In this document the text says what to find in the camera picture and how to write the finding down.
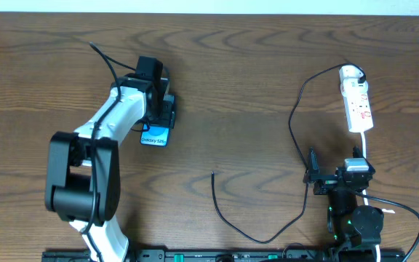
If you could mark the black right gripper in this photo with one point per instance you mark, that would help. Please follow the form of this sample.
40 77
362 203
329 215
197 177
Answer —
327 182

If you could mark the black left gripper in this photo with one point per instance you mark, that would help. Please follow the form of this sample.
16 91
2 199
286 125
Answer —
166 118

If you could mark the blue Galaxy smartphone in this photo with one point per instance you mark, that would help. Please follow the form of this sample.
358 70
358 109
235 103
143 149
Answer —
154 136

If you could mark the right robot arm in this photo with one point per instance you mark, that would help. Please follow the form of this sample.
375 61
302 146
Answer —
356 228

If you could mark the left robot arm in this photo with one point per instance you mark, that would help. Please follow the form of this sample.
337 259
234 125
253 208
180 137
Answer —
83 183

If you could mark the white USB charger adapter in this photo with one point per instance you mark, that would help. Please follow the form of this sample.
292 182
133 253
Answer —
351 72

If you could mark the white power strip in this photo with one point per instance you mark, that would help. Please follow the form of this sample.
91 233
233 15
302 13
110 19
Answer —
357 105

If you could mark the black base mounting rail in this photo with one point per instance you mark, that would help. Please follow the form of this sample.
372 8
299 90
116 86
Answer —
150 255

